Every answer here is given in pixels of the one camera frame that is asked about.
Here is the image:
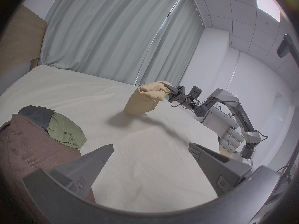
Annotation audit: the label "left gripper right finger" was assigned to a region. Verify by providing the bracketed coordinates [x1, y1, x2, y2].
[188, 142, 252, 196]

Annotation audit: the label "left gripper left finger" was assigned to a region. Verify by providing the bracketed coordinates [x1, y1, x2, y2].
[50, 144, 114, 197]

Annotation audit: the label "beige shorts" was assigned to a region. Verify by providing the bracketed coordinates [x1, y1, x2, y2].
[123, 80, 174, 116]

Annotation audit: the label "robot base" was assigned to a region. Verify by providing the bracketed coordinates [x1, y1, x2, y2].
[202, 102, 254, 170]

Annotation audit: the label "bed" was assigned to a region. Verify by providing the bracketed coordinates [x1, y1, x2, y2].
[0, 5, 221, 207]

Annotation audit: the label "grey-green curtain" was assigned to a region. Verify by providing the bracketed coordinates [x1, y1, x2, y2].
[38, 0, 187, 86]
[138, 0, 206, 88]

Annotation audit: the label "green garment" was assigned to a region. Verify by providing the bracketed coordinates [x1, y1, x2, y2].
[47, 113, 87, 149]

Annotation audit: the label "brown garment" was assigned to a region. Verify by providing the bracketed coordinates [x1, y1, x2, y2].
[0, 114, 96, 203]

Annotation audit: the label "black garment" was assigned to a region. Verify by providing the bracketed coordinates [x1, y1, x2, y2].
[18, 106, 55, 135]

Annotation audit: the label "ceiling light panel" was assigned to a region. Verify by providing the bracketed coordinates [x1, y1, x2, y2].
[253, 0, 281, 22]

